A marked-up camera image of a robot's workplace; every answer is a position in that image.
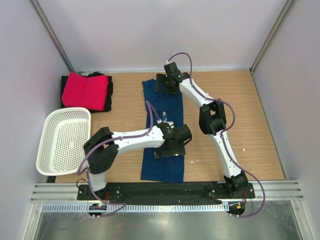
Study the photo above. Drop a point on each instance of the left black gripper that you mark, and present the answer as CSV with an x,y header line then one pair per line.
x,y
178,151

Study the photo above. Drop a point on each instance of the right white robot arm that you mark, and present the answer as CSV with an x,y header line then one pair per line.
x,y
212,122

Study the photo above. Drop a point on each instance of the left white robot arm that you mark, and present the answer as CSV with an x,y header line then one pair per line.
x,y
104,146

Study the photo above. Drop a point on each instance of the white slotted cable duct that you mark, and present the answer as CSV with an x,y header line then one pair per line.
x,y
99,207

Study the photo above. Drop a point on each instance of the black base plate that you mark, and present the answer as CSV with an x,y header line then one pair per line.
x,y
169,194

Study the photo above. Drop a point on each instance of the folded black t-shirt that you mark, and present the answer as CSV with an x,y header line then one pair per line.
x,y
108,101

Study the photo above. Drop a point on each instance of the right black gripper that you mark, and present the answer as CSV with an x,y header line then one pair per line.
x,y
160,78

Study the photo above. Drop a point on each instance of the folded pink t-shirt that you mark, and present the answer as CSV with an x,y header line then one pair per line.
x,y
86,92

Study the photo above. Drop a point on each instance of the white perforated plastic basket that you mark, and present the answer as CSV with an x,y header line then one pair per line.
x,y
63,136

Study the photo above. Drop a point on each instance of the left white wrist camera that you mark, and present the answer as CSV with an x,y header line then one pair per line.
x,y
163,118

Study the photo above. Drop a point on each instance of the blue printed t-shirt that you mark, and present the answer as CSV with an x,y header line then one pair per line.
x,y
163,157

